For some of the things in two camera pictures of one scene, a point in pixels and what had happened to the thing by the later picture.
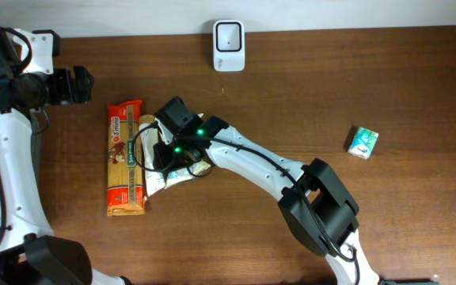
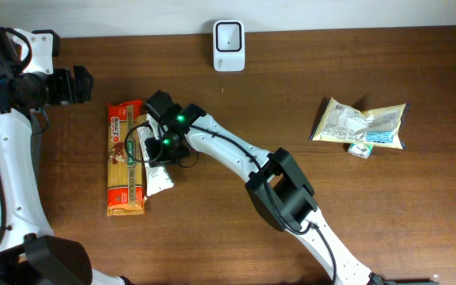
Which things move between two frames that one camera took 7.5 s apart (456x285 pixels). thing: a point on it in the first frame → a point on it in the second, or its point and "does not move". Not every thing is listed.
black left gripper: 69,93 does not move
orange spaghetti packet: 125,181 does not move
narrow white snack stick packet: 153,177 does not move
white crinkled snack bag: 185,173 → 382,126
